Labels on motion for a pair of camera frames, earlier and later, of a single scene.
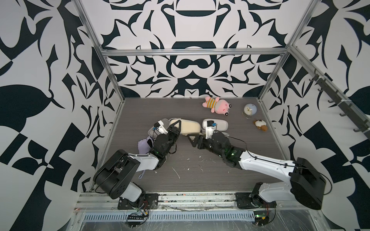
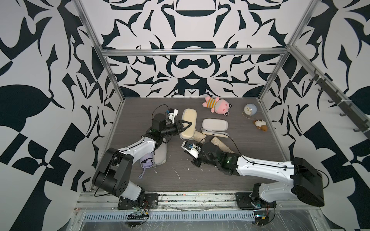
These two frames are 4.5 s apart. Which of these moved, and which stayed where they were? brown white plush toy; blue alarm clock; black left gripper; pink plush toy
Moved: black left gripper
Stayed: blue alarm clock; brown white plush toy; pink plush toy
